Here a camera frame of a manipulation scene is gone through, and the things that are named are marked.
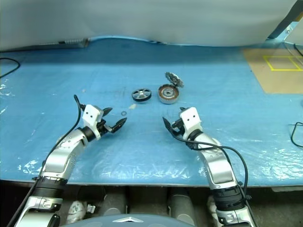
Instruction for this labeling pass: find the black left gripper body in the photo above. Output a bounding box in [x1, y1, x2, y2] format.
[98, 117, 115, 136]

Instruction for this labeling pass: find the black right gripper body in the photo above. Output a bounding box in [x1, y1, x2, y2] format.
[171, 117, 187, 137]

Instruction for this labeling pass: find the black wheel disc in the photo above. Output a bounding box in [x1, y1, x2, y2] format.
[131, 87, 152, 103]

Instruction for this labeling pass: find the copper-wound motor stator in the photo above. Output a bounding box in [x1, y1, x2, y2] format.
[157, 84, 179, 105]

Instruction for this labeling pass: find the toothed metal gear plate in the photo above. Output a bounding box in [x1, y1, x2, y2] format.
[164, 71, 185, 88]

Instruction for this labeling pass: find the blue plastic table mat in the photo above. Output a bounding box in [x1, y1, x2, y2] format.
[0, 35, 303, 189]

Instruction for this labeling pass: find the grey rounded robot leg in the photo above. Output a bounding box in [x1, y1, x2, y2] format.
[168, 187, 196, 226]
[102, 186, 129, 216]

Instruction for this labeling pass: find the white shoe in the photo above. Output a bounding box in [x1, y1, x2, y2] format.
[206, 195, 223, 227]
[67, 200, 86, 225]

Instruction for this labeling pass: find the grey robot torso with emblem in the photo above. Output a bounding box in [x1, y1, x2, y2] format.
[58, 213, 197, 227]

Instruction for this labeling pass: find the yellow tape square outline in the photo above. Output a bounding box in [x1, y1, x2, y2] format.
[263, 55, 303, 72]

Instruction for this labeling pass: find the white backdrop sheet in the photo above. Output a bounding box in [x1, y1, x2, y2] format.
[0, 0, 299, 53]

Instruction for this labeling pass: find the brown cardboard sheet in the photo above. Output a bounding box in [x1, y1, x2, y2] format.
[243, 45, 303, 95]

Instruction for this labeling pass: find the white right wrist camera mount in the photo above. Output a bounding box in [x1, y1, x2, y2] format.
[178, 106, 205, 140]

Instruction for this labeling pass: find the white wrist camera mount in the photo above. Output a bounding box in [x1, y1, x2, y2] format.
[82, 104, 105, 140]
[178, 106, 205, 140]

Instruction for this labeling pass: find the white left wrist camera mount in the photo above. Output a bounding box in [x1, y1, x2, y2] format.
[82, 104, 105, 140]

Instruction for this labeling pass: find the thin black loose cable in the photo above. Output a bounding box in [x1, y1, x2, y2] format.
[0, 57, 20, 79]
[289, 121, 303, 148]

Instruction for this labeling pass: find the grey diagonal frame bar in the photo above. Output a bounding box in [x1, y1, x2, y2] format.
[267, 6, 303, 40]

